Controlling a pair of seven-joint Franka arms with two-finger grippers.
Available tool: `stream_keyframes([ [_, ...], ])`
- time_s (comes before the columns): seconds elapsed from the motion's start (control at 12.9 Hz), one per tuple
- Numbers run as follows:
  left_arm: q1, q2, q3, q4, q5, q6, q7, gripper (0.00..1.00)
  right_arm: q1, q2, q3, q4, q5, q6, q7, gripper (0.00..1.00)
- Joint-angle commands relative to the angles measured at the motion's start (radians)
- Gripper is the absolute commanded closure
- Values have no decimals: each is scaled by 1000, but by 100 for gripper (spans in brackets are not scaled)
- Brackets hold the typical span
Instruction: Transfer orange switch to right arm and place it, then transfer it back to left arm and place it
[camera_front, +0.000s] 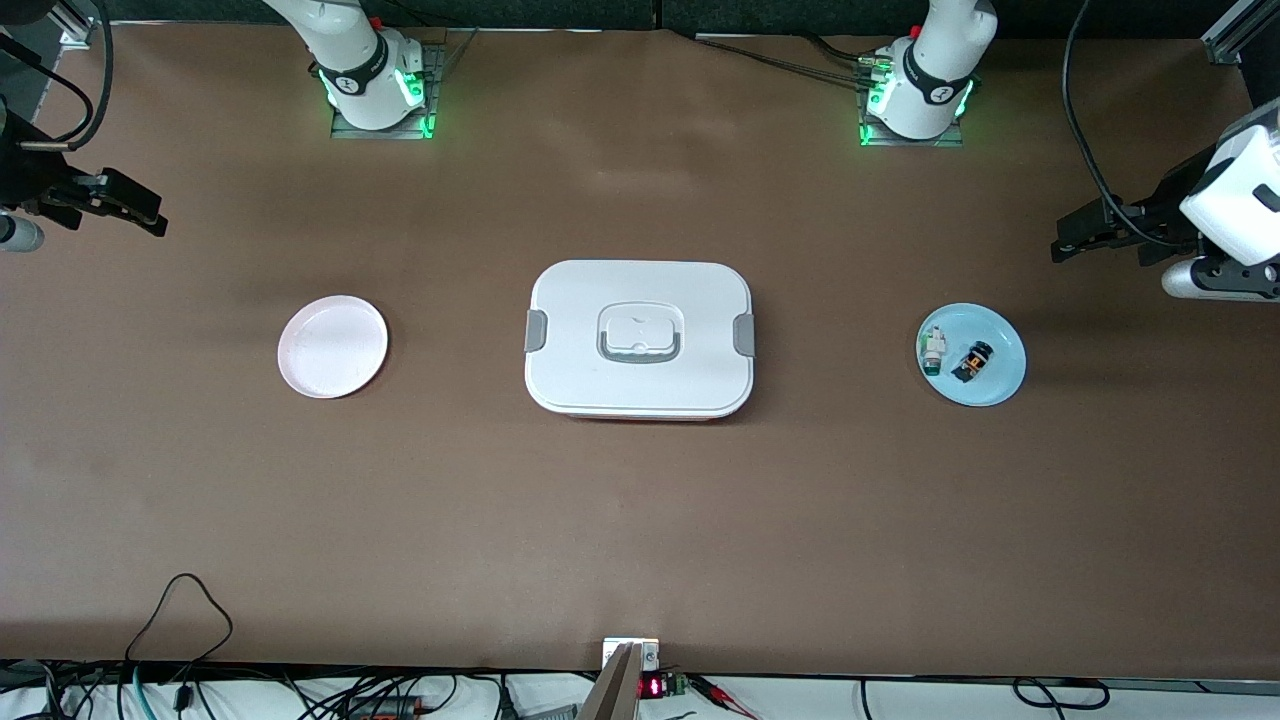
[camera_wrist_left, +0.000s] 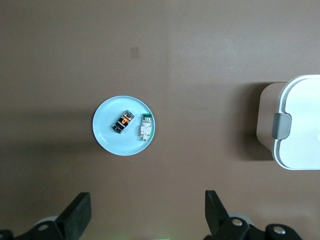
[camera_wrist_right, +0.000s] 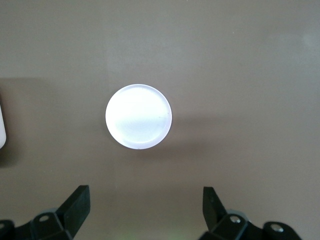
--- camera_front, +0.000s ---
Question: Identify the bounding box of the black and orange switch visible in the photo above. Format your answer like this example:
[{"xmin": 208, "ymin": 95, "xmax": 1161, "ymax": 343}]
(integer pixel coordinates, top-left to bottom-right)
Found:
[{"xmin": 950, "ymin": 341, "xmax": 995, "ymax": 385}]

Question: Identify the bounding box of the light blue round plate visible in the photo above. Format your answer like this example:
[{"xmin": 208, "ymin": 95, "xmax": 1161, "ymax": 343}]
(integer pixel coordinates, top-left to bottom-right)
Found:
[{"xmin": 917, "ymin": 302, "xmax": 1028, "ymax": 408}]

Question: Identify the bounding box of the pink round plate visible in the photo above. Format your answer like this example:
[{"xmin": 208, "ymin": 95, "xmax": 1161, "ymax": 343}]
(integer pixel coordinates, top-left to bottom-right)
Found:
[{"xmin": 277, "ymin": 294, "xmax": 390, "ymax": 400}]

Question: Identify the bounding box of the white lidded container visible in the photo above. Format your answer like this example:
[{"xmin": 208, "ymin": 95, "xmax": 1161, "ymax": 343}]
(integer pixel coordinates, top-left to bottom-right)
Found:
[{"xmin": 524, "ymin": 259, "xmax": 755, "ymax": 421}]

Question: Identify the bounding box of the red clip lead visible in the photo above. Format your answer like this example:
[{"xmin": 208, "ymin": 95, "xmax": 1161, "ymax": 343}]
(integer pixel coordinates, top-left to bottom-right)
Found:
[{"xmin": 690, "ymin": 676, "xmax": 761, "ymax": 719}]

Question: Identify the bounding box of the aluminium profile bar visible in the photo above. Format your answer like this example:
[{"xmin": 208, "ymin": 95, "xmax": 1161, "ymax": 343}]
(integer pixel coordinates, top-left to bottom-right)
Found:
[{"xmin": 578, "ymin": 642, "xmax": 646, "ymax": 720}]

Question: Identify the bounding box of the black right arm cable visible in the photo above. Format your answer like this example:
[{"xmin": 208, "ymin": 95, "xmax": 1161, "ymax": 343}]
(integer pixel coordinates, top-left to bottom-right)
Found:
[{"xmin": 0, "ymin": 28, "xmax": 113, "ymax": 151}]

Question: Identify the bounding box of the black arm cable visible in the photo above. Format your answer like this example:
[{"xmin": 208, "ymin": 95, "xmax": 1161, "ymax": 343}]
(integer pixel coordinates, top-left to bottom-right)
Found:
[
  {"xmin": 1060, "ymin": 0, "xmax": 1201, "ymax": 251},
  {"xmin": 0, "ymin": 28, "xmax": 113, "ymax": 151}
]

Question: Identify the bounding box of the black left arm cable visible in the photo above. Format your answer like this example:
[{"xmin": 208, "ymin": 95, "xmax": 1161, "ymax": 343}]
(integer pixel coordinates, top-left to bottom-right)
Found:
[{"xmin": 1060, "ymin": 0, "xmax": 1201, "ymax": 251}]

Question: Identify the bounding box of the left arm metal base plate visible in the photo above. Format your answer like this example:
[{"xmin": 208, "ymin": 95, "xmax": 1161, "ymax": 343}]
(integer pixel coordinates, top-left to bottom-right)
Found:
[{"xmin": 858, "ymin": 95, "xmax": 966, "ymax": 149}]

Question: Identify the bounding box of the aluminium frame extrusion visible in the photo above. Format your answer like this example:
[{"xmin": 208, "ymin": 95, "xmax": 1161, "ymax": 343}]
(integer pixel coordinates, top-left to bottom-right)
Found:
[
  {"xmin": 40, "ymin": 0, "xmax": 111, "ymax": 47},
  {"xmin": 1205, "ymin": 0, "xmax": 1280, "ymax": 63}
]

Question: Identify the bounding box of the black base cable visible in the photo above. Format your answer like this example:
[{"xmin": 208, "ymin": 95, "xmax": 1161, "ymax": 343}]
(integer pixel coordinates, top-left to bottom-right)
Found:
[
  {"xmin": 665, "ymin": 25, "xmax": 876, "ymax": 86},
  {"xmin": 800, "ymin": 33, "xmax": 886, "ymax": 63}
]

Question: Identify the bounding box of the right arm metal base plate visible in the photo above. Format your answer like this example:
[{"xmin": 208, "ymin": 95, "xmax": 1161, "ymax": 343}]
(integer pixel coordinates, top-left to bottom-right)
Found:
[{"xmin": 330, "ymin": 40, "xmax": 447, "ymax": 141}]

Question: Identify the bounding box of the black looped cable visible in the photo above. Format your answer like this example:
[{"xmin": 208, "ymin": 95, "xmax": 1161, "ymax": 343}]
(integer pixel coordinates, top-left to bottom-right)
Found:
[{"xmin": 125, "ymin": 573, "xmax": 234, "ymax": 691}]

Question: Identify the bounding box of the black coiled floor cable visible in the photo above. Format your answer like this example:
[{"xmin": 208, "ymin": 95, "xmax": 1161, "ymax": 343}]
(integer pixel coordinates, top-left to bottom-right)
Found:
[{"xmin": 858, "ymin": 677, "xmax": 1111, "ymax": 713}]

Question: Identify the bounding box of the teal cable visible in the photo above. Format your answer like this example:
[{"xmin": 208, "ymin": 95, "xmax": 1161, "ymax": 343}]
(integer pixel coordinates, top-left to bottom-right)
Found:
[{"xmin": 115, "ymin": 665, "xmax": 151, "ymax": 720}]

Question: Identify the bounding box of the white metal bracket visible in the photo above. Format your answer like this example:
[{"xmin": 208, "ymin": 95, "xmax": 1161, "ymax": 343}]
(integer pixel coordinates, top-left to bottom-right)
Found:
[{"xmin": 602, "ymin": 637, "xmax": 662, "ymax": 673}]

